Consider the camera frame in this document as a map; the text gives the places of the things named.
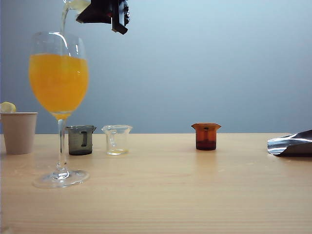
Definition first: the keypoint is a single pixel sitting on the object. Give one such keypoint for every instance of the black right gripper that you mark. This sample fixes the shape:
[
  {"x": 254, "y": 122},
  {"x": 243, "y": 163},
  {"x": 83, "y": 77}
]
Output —
[{"x": 119, "y": 17}]

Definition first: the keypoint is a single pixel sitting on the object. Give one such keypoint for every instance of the amber plastic measuring cup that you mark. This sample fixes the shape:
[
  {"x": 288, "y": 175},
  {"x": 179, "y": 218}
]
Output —
[{"x": 206, "y": 141}]

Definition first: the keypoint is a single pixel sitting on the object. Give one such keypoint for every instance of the wine glass with orange juice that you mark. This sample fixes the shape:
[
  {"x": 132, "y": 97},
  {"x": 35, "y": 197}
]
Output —
[{"x": 58, "y": 85}]

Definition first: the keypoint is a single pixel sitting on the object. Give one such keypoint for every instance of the clear measuring cup yellow residue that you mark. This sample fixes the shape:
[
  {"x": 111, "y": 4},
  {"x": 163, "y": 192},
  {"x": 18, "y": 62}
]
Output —
[{"x": 117, "y": 143}]

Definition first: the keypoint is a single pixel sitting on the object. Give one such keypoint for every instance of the grey plastic measuring cup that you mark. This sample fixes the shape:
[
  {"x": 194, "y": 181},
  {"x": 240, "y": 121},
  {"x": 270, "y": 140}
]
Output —
[{"x": 76, "y": 143}]

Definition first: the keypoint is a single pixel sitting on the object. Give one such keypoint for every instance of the beige paper cup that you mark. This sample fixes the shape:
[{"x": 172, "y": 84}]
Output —
[{"x": 18, "y": 134}]

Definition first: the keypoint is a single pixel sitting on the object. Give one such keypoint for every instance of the yellow lemon slice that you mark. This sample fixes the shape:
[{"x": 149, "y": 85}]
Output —
[{"x": 7, "y": 107}]

